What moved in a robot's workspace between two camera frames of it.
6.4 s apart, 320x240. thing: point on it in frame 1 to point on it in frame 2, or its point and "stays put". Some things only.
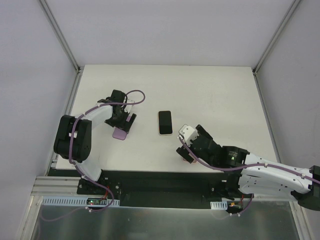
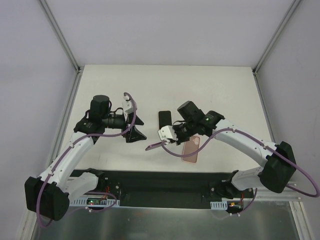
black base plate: x=163 y=189 stays put
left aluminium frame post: x=59 y=32 stays put
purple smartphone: x=119 y=133 to x=153 y=145
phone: x=165 y=122 stays put
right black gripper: x=191 y=146 to x=177 y=137
